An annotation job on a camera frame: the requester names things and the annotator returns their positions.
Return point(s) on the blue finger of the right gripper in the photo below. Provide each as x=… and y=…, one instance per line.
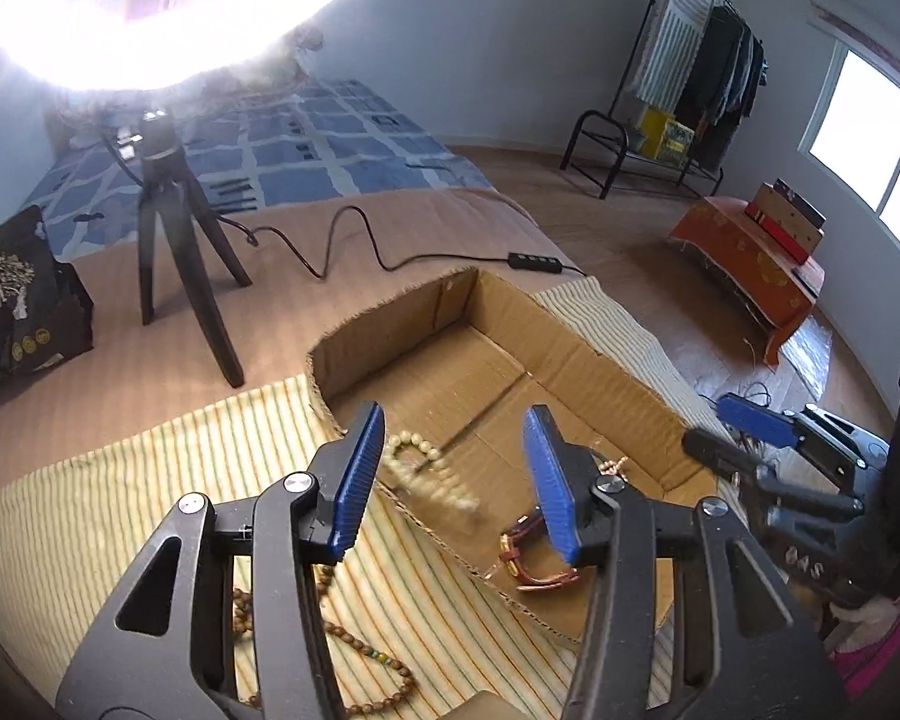
x=756, y=421
x=735, y=457

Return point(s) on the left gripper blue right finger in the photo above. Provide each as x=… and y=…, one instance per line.
x=743, y=647

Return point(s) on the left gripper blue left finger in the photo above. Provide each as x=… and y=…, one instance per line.
x=163, y=644

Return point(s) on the red strap wristwatch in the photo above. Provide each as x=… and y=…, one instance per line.
x=525, y=554

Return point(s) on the orange covered low table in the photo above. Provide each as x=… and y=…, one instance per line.
x=780, y=292

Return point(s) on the boxes on low table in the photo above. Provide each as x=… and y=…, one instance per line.
x=794, y=223

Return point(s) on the yellow striped cloth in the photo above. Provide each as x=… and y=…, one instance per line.
x=464, y=484

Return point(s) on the yellow box on rack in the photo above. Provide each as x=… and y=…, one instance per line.
x=665, y=139

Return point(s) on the window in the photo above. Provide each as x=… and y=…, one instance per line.
x=854, y=133

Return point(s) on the black clothes rack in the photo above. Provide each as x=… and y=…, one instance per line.
x=604, y=142

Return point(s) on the dark hanging clothes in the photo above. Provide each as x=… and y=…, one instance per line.
x=722, y=86

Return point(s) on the black snack bag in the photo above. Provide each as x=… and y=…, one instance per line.
x=46, y=312

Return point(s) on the striped hanging towel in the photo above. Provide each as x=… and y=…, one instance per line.
x=667, y=51

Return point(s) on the black tripod stand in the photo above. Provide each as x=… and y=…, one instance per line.
x=172, y=196

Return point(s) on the blue patterned bedsheet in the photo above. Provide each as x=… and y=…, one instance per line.
x=326, y=140

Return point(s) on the folded floral quilt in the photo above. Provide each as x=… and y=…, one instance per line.
x=285, y=64

